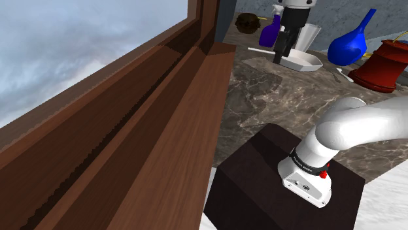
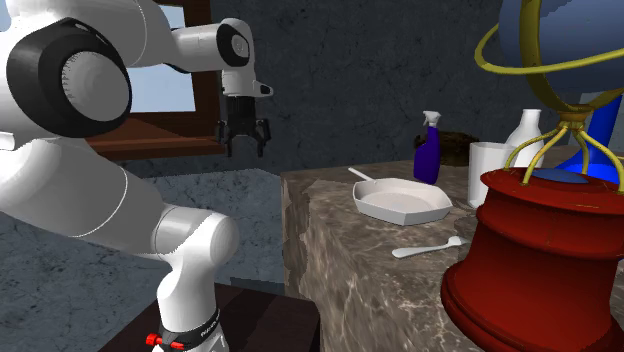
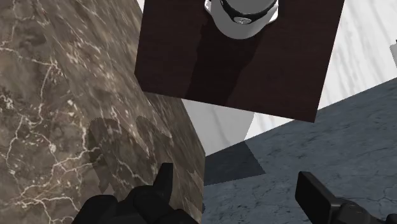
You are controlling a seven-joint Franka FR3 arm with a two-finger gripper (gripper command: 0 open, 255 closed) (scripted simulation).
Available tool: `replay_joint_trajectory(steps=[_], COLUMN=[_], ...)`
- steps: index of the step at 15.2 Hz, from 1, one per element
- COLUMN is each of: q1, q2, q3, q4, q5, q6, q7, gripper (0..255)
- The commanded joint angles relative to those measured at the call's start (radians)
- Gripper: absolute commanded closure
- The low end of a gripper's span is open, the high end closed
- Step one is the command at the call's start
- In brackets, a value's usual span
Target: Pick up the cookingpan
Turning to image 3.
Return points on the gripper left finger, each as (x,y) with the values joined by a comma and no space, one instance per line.
(149,201)

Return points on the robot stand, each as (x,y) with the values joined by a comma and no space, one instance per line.
(279,71)

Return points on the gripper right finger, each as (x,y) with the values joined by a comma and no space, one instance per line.
(322,201)

